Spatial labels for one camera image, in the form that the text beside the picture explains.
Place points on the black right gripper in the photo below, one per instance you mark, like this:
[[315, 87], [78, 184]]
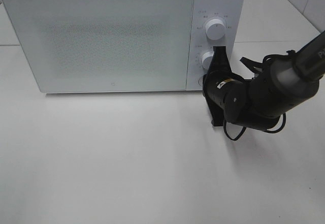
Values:
[[226, 93]]

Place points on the round white door release button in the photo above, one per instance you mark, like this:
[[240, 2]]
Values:
[[200, 81]]

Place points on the white timer knob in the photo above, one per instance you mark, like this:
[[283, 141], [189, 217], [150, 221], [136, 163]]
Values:
[[206, 59]]

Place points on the white microwave door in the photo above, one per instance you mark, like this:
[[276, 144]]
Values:
[[104, 45]]

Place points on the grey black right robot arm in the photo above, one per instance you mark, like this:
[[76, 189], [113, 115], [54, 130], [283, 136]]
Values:
[[281, 83]]

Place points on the white upper power knob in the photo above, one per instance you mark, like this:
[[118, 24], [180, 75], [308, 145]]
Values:
[[215, 28]]

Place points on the white microwave oven body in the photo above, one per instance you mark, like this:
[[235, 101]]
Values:
[[215, 3]]

